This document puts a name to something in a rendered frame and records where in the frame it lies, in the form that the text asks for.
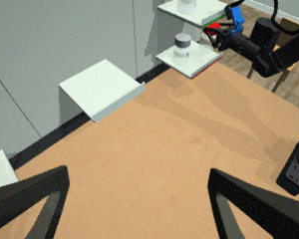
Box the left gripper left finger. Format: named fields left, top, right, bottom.
left=0, top=165, right=70, bottom=239

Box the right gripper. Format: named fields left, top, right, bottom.
left=204, top=6, right=249, bottom=55

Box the grey wall panel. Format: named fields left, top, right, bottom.
left=0, top=0, right=201, bottom=171

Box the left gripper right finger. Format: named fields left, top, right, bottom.
left=207, top=168, right=299, bottom=239

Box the clear glass bottle with grey cap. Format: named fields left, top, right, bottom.
left=172, top=33, right=191, bottom=67

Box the white bottle with blue cap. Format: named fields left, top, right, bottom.
left=176, top=0, right=196, bottom=15

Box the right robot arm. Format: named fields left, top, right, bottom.
left=240, top=17, right=299, bottom=188

